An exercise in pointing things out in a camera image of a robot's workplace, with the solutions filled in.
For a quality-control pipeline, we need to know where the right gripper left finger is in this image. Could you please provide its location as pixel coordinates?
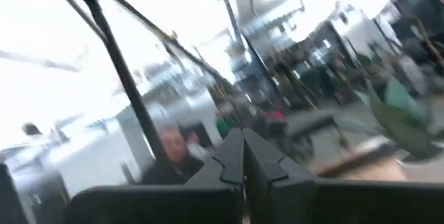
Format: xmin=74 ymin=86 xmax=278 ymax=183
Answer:
xmin=185 ymin=128 xmax=246 ymax=185

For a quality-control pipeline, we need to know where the white plant pot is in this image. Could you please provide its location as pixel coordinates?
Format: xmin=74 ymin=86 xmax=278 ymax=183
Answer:
xmin=395 ymin=153 xmax=444 ymax=183

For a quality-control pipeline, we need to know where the person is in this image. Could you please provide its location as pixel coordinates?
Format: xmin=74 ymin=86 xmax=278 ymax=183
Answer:
xmin=142 ymin=126 xmax=206 ymax=185

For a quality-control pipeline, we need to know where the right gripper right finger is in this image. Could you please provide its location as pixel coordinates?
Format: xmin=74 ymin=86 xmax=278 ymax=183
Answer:
xmin=244 ymin=128 xmax=317 ymax=184

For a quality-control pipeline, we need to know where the green artificial plant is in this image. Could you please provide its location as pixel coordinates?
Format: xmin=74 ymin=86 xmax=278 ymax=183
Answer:
xmin=366 ymin=76 xmax=443 ymax=162

